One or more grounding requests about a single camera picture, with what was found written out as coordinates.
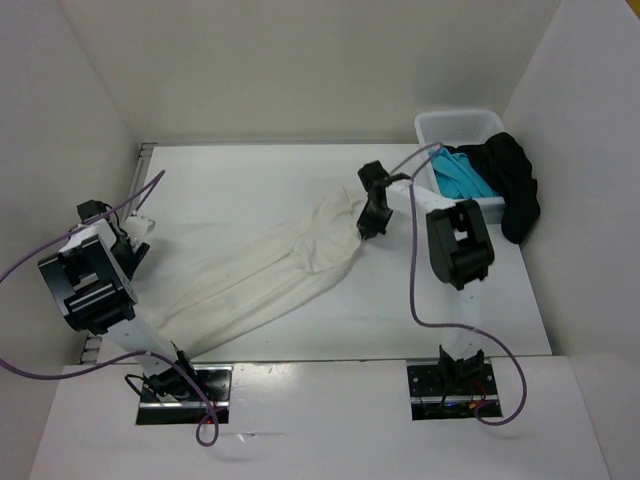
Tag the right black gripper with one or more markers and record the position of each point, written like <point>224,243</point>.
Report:
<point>369,227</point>

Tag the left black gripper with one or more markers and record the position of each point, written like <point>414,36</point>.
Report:
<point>136,253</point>

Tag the white t shirt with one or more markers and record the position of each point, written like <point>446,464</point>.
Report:
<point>220,298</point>

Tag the black t shirt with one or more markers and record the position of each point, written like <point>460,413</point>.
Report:
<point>502,163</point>

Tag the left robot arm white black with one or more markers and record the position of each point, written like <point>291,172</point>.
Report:
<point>90,281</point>

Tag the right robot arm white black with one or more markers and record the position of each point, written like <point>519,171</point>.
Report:
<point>460,253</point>

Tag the cyan t shirt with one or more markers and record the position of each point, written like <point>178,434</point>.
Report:
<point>457,179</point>

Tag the white plastic basket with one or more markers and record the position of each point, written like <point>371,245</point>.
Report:
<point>455,128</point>

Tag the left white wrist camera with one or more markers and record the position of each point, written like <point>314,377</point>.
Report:
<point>138,227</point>

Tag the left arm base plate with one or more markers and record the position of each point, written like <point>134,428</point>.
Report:
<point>188,409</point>

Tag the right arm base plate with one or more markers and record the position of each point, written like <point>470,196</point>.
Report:
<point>430,399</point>

